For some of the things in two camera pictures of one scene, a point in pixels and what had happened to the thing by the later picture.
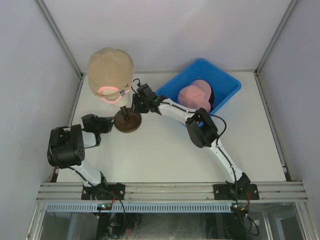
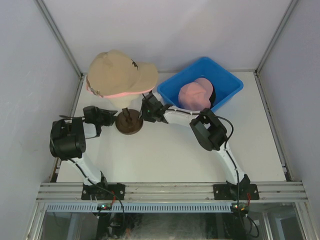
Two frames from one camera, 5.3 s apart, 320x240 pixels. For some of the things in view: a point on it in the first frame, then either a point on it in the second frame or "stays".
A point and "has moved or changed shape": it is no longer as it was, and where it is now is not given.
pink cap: x=196 y=96 stays
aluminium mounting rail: x=172 y=192 stays
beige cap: x=110 y=67 has moved or changed shape
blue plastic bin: x=224 y=85 stays
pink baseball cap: x=110 y=94 → x=112 y=96
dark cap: x=211 y=100 stays
